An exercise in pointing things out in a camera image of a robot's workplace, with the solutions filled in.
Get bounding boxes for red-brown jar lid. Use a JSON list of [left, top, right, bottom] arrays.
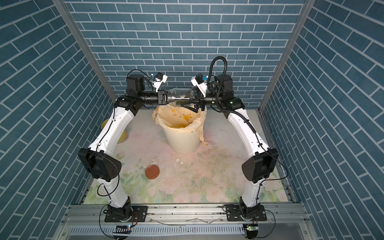
[[145, 165, 160, 180]]

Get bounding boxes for banana print bin bag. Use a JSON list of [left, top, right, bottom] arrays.
[[152, 105, 210, 145]]

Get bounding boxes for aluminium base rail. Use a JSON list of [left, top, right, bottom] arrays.
[[54, 202, 317, 240]]

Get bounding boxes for cream waste bin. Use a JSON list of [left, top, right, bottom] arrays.
[[163, 129, 202, 154]]

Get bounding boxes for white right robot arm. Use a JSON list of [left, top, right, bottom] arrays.
[[191, 74, 279, 221]]

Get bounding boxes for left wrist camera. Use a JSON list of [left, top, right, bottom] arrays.
[[153, 72, 168, 93]]

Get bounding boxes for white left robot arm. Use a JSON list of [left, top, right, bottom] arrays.
[[78, 73, 168, 223]]

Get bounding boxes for dark moldy tea leaves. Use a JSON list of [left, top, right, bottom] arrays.
[[172, 99, 194, 107]]

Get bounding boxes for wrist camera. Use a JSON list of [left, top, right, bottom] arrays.
[[153, 72, 168, 93], [191, 74, 208, 97]]

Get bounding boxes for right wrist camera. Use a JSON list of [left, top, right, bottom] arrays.
[[191, 74, 208, 97]]

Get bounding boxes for clear glass jar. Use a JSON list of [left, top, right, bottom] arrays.
[[168, 88, 195, 107]]

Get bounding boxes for yellow plastic pen cup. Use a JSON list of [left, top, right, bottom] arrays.
[[101, 120, 128, 144]]

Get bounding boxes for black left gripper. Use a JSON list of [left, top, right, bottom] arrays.
[[137, 91, 178, 107]]

